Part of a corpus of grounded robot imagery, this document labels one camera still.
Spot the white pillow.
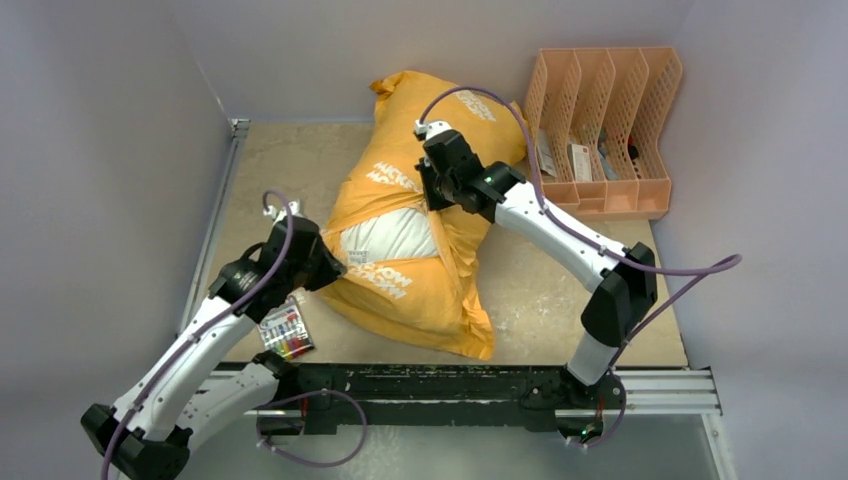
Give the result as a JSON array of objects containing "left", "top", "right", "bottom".
[{"left": 340, "top": 207, "right": 439, "bottom": 265}]

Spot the orange Mickey Mouse pillowcase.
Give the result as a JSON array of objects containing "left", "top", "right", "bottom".
[{"left": 321, "top": 70, "right": 526, "bottom": 360}]

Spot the peach plastic file organizer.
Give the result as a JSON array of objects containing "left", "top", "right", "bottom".
[{"left": 524, "top": 46, "right": 683, "bottom": 221}]

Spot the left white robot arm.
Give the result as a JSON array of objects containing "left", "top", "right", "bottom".
[{"left": 81, "top": 213, "right": 345, "bottom": 479}]

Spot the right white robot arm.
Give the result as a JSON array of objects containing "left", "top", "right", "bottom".
[{"left": 414, "top": 121, "right": 657, "bottom": 407}]

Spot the colourful marker pack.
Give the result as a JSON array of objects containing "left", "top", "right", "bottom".
[{"left": 257, "top": 296, "right": 316, "bottom": 360}]

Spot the small paper packet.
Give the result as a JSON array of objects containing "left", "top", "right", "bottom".
[{"left": 535, "top": 129, "right": 558, "bottom": 178}]

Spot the white card box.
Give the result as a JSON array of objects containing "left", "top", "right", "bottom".
[{"left": 567, "top": 143, "right": 594, "bottom": 182}]

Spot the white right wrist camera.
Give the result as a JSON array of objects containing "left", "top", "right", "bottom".
[{"left": 413, "top": 119, "right": 453, "bottom": 142}]

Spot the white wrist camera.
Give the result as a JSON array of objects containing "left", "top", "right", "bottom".
[
  {"left": 413, "top": 119, "right": 453, "bottom": 142},
  {"left": 263, "top": 199, "right": 302, "bottom": 224}
]

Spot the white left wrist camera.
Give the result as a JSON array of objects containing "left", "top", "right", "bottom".
[{"left": 263, "top": 199, "right": 302, "bottom": 224}]

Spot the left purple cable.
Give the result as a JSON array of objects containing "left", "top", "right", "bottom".
[{"left": 99, "top": 190, "right": 295, "bottom": 480}]

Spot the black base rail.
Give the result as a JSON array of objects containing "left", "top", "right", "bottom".
[{"left": 260, "top": 361, "right": 625, "bottom": 442}]

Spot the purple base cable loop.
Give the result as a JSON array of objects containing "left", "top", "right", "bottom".
[{"left": 256, "top": 389, "right": 369, "bottom": 470}]

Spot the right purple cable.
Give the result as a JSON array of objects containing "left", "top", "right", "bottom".
[{"left": 417, "top": 86, "right": 743, "bottom": 372}]

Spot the aluminium frame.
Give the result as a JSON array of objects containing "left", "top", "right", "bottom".
[{"left": 117, "top": 119, "right": 737, "bottom": 480}]

